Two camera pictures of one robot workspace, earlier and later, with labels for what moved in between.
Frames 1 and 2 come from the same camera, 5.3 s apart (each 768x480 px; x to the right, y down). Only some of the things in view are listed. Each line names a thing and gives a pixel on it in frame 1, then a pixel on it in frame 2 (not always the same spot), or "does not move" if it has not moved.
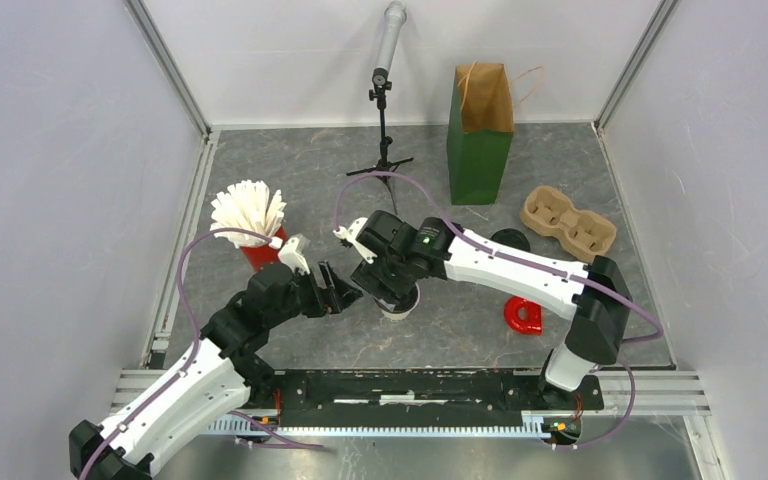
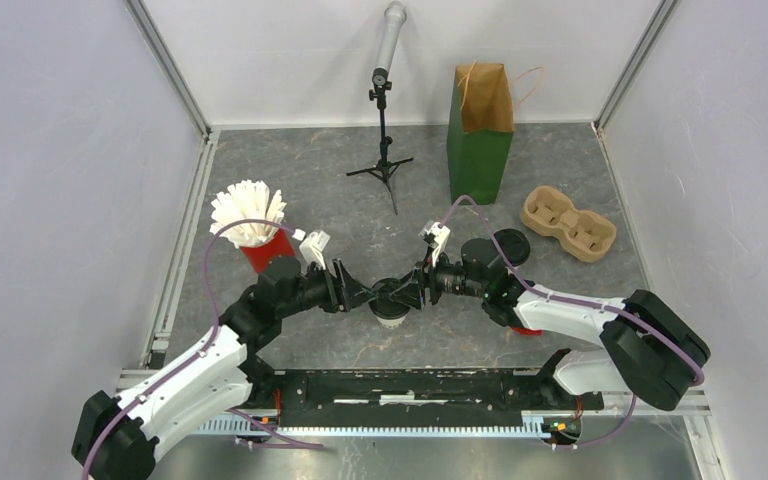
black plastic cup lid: [511, 237] does not move
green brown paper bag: [480, 134] does not move
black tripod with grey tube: [393, 17] does not move
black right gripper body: [388, 272] -> [435, 277]
